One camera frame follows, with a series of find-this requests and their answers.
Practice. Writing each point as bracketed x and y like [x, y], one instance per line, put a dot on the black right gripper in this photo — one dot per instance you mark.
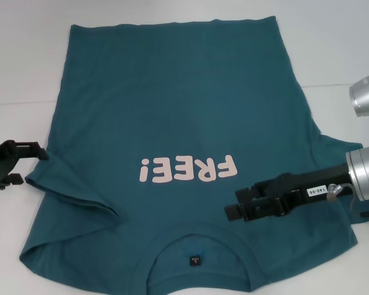
[304, 189]

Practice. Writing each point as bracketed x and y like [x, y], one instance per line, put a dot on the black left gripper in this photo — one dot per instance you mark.
[0, 163]

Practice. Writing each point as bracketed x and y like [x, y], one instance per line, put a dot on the teal t-shirt with pink print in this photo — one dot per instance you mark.
[172, 107]

